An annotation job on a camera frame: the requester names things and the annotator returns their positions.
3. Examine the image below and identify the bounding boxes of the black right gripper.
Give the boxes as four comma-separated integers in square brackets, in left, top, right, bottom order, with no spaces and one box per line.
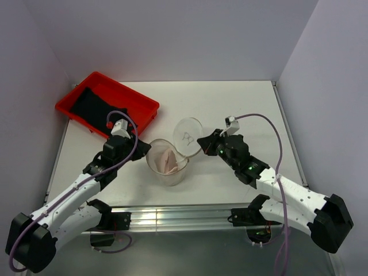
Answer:
[198,128,238,170]

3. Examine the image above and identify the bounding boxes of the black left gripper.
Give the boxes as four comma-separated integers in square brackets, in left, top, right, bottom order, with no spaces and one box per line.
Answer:
[114,132,151,169]

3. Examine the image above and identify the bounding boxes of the beige bra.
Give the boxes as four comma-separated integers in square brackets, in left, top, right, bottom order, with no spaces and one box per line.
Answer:
[154,148,179,175]

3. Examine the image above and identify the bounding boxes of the white mesh laundry bag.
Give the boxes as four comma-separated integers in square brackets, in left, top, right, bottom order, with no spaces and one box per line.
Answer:
[146,117,204,186]

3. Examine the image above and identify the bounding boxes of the black garment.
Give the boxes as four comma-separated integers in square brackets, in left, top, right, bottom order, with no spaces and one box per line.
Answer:
[70,87,130,136]

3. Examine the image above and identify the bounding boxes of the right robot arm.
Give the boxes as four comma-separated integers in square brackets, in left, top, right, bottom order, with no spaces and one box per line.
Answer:
[205,129,354,254]

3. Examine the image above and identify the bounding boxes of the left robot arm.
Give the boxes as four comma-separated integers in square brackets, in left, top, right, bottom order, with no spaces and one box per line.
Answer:
[5,135,151,273]

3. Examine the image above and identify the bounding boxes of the red plastic tray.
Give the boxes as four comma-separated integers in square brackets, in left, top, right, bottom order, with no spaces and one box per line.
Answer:
[55,71,160,138]

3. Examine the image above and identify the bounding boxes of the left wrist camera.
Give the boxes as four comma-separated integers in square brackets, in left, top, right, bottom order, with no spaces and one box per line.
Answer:
[110,119,131,139]

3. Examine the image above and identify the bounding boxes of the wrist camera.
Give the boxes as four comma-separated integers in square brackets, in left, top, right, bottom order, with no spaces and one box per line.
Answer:
[224,116,240,135]
[110,119,131,139]

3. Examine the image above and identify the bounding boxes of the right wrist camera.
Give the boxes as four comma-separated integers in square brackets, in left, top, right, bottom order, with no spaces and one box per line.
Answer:
[224,116,240,135]

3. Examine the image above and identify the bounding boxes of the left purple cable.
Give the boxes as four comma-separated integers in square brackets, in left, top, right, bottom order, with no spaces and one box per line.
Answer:
[8,110,139,273]

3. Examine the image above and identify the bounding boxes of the aluminium mounting rail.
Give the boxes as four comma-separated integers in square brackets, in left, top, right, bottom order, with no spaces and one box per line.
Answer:
[43,202,330,235]

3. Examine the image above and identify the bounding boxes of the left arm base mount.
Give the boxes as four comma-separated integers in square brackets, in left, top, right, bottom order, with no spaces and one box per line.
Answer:
[86,199,131,231]

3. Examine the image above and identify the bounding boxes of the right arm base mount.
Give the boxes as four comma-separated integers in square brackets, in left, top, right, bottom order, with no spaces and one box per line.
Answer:
[227,194,283,227]

